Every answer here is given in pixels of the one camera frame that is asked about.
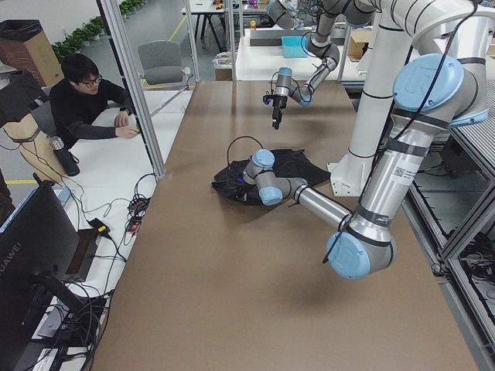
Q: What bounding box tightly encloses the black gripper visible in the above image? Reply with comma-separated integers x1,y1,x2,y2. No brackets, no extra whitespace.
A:
234,175,254,201
271,95,287,130

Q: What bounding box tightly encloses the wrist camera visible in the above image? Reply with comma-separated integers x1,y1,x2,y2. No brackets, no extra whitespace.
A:
262,94,274,105

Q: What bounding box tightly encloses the black water bottle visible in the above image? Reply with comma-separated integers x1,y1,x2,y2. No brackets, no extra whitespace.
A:
48,136,80,177

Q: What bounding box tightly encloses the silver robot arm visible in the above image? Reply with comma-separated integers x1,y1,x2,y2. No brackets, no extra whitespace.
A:
237,1,494,279
262,1,375,129

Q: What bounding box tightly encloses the seated person in black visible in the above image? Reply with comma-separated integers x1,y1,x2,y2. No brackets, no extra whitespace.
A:
49,53,138,149

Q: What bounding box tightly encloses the black power adapter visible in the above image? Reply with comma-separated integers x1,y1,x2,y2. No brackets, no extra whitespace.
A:
88,218,110,238

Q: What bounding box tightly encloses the green handled reach grabber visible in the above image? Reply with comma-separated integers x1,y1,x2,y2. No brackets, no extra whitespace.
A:
137,67,192,118

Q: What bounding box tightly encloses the black computer monitor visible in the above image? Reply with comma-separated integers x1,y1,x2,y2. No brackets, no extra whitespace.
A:
1,182,97,370

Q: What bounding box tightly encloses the black t-shirt with logo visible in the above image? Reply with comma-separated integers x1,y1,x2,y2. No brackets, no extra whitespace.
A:
212,149,330,206

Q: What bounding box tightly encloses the power strip with red switches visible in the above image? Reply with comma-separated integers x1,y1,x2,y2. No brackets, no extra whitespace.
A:
125,216,142,235

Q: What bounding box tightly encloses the grey office chair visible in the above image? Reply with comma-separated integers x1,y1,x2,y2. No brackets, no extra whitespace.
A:
138,40,185,86

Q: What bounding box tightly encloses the blue plastic bin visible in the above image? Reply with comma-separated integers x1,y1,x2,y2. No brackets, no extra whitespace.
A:
282,36,310,59

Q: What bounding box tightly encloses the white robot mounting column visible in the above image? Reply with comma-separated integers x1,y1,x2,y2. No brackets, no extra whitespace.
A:
330,12,411,196

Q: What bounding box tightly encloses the aluminium frame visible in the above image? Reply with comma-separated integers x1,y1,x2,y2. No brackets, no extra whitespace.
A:
96,0,166,179

